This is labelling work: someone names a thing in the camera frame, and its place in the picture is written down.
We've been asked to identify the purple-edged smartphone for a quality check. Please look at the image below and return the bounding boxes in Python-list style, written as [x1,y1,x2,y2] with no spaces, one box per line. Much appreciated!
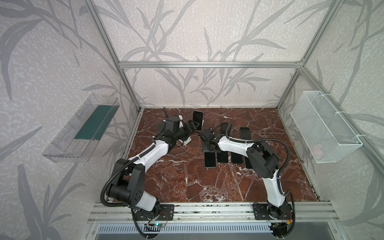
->
[193,111,204,132]

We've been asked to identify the green-edged smartphone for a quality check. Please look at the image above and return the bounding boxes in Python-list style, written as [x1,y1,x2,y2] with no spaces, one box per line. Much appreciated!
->
[204,152,216,168]

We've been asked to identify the black smartphone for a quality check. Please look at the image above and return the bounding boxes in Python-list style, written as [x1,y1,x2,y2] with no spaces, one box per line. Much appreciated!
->
[231,153,243,164]
[217,152,229,164]
[245,158,253,169]

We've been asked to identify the black front smartphone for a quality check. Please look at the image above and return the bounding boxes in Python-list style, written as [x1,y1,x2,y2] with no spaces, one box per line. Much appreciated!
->
[245,158,253,169]

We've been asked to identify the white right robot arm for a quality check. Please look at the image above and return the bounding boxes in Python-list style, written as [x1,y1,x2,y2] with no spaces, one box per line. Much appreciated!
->
[199,130,291,214]

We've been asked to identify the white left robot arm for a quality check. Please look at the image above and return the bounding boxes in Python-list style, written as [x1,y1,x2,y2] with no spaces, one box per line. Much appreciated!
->
[100,116,201,217]

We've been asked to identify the black folding phone stand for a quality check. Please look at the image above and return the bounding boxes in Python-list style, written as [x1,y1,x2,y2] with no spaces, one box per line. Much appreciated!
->
[220,123,232,135]

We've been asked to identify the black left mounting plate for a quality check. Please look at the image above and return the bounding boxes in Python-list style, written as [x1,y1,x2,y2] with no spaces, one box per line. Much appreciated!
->
[135,204,175,221]

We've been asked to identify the black mounting plate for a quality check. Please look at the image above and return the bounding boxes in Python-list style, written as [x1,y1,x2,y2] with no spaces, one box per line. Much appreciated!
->
[252,203,294,222]
[135,204,175,221]

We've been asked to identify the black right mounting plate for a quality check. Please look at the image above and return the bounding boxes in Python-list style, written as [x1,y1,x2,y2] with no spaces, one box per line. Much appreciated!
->
[252,203,294,222]

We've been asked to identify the green circuit board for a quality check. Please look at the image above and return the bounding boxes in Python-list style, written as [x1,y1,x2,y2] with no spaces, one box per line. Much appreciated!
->
[146,223,167,232]

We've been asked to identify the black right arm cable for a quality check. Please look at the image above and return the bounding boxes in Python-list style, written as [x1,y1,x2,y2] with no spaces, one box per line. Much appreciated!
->
[212,122,296,229]

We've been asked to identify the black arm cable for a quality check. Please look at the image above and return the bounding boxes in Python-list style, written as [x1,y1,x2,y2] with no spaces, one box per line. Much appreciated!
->
[212,122,296,229]
[99,107,169,208]

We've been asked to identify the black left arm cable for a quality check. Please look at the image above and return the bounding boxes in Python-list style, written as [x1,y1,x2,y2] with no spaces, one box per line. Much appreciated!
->
[99,107,169,208]

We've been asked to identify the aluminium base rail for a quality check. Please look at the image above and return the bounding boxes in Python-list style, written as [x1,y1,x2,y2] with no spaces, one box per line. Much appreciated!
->
[87,202,340,224]

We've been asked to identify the clear plastic wall bin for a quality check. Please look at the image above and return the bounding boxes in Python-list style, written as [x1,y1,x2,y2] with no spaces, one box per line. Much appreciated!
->
[43,94,120,163]

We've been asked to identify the aluminium frame enclosure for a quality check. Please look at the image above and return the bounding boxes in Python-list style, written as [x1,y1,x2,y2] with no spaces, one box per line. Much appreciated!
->
[83,0,384,169]

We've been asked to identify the white wire mesh basket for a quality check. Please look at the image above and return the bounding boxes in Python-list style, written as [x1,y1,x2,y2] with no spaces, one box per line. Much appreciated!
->
[291,91,363,164]

